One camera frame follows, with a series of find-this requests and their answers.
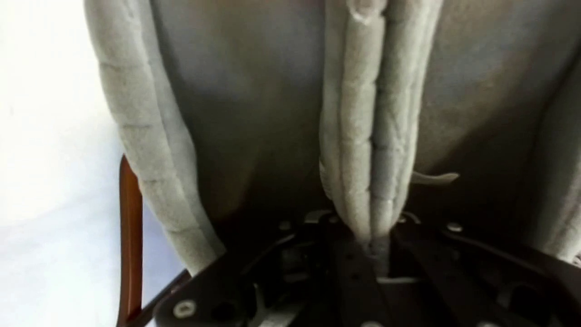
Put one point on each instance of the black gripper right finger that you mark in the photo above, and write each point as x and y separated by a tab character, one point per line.
483	280

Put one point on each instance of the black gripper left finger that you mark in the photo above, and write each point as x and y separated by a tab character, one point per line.
307	275

